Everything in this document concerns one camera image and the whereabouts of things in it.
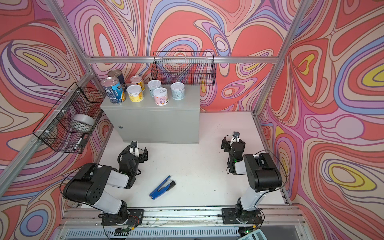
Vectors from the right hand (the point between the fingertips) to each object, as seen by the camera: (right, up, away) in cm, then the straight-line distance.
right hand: (232, 141), depth 96 cm
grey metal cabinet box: (-38, +13, +14) cm, 43 cm away
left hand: (-60, -3, -5) cm, 60 cm away
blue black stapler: (-43, -24, -16) cm, 52 cm away
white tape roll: (-80, +11, -25) cm, 84 cm away
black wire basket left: (-89, +9, -24) cm, 92 cm away
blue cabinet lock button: (-70, +9, -8) cm, 71 cm away
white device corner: (+3, -39, -30) cm, 50 cm away
